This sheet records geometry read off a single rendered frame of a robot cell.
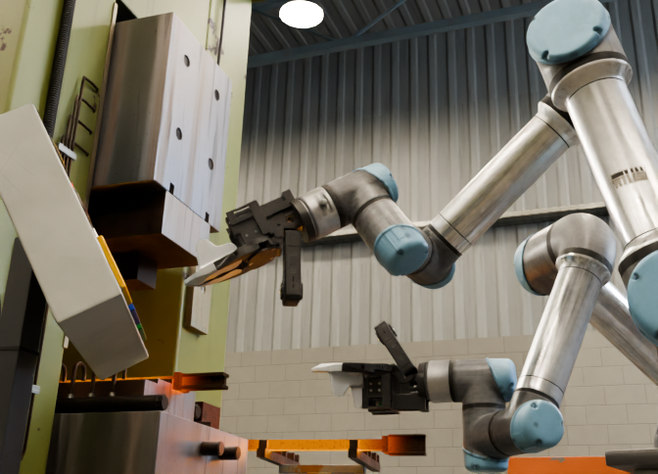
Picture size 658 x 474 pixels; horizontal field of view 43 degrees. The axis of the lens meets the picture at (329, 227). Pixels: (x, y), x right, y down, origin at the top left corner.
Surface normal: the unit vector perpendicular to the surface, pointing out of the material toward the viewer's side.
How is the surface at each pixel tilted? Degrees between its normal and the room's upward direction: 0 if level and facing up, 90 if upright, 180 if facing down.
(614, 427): 90
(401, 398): 90
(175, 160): 90
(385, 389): 90
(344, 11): 180
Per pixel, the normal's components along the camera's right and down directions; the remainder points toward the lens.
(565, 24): -0.51, -0.44
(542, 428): 0.35, -0.33
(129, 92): -0.33, -0.36
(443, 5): -0.03, 0.93
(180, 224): 0.95, -0.09
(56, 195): 0.11, -0.37
